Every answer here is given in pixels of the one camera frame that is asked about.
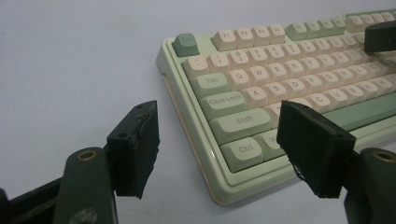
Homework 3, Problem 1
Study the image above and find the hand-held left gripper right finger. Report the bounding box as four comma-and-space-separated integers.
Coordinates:
276, 99, 358, 199

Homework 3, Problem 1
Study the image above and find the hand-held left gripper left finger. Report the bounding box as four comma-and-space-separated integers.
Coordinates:
106, 99, 161, 200

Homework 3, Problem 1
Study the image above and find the green and pink keyboard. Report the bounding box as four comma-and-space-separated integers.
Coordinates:
155, 8, 396, 206

